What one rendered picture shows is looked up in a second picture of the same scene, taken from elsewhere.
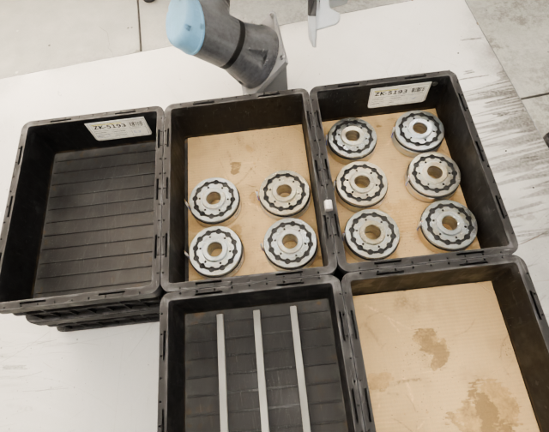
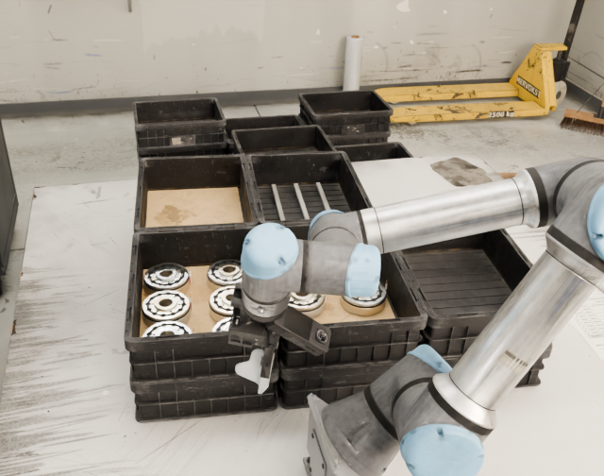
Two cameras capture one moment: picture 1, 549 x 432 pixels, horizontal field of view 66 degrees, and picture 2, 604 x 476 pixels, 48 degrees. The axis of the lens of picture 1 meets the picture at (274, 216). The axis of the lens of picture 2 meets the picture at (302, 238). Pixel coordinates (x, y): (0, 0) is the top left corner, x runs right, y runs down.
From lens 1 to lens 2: 1.63 m
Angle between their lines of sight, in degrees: 82
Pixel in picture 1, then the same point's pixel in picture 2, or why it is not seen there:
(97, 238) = (459, 284)
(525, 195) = (54, 370)
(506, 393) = (159, 221)
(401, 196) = (195, 306)
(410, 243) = (197, 279)
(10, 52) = not seen: outside the picture
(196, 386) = not seen: hidden behind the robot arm
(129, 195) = (447, 310)
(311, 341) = not seen: hidden behind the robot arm
